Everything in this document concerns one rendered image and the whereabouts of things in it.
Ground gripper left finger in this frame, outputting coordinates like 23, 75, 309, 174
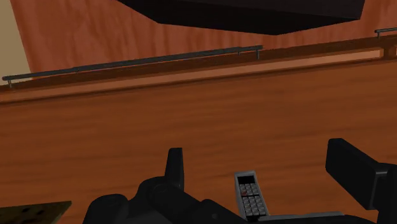
81, 147, 224, 224

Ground grey keypad remote control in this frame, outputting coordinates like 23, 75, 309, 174
233, 170, 270, 221

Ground black robot stand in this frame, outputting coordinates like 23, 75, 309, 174
116, 0, 366, 36

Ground olive flat block, dark spots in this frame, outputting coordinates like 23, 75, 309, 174
0, 200, 73, 224

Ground brown wooden chest of drawers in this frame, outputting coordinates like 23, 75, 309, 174
0, 27, 397, 224

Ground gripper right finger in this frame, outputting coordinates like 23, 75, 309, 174
324, 137, 397, 224

